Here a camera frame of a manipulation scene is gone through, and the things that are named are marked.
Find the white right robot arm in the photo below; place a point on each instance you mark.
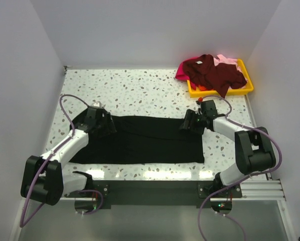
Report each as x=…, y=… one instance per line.
x=253, y=148

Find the black t shirt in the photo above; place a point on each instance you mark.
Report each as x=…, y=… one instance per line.
x=144, y=140

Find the aluminium frame rail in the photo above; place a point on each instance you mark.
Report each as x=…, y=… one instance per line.
x=267, y=189

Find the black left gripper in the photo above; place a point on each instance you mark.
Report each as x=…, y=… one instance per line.
x=109, y=127

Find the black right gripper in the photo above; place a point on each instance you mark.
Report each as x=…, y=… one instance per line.
x=190, y=116

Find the light pink t shirt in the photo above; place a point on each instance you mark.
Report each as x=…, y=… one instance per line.
x=230, y=61

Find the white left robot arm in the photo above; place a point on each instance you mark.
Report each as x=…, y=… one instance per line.
x=43, y=178

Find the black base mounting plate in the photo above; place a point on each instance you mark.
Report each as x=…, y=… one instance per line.
x=159, y=193

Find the orange red garment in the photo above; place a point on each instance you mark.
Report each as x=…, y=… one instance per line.
x=202, y=88

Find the magenta t shirt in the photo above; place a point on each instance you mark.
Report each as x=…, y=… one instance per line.
x=180, y=74

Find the maroon t shirt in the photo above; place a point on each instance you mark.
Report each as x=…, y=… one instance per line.
x=221, y=78

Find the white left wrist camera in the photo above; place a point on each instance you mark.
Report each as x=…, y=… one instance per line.
x=97, y=104

